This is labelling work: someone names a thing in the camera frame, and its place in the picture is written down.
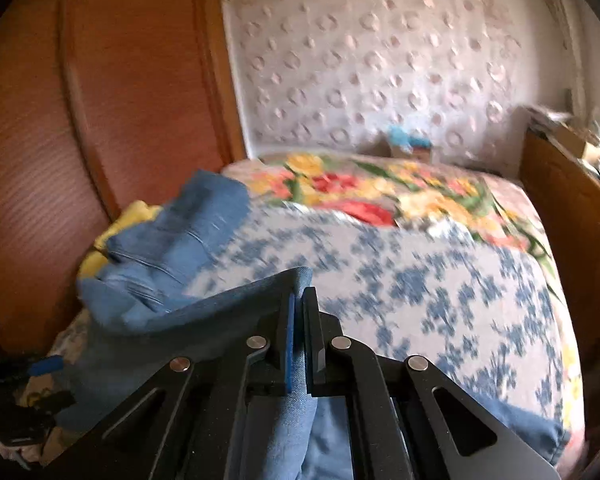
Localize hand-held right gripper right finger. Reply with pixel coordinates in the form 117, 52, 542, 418
302, 286, 562, 480

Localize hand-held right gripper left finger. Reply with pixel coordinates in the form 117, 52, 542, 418
45, 290, 302, 480

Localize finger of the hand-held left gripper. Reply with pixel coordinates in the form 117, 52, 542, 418
37, 391, 77, 413
27, 355, 65, 377

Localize blue denim pants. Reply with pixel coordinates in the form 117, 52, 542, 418
55, 170, 571, 480

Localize blue floral quilt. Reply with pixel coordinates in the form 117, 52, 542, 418
45, 207, 568, 426

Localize colourful flowered blanket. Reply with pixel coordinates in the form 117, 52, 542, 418
222, 152, 586, 433

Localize yellow cloth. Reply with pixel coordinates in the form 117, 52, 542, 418
77, 200, 163, 281

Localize small cardboard box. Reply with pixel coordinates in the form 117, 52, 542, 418
377, 140, 434, 162

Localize light blue soft item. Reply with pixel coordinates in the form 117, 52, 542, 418
385, 125, 431, 151

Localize wooden wardrobe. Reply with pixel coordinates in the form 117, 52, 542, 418
0, 0, 248, 356

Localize wooden cabinet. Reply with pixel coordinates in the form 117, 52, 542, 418
520, 127, 600, 366

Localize circle-patterned curtain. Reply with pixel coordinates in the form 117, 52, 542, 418
222, 0, 541, 177

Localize stack of papers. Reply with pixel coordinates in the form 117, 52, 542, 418
525, 105, 574, 134

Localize open cardboard box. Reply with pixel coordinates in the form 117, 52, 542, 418
555, 125, 600, 159

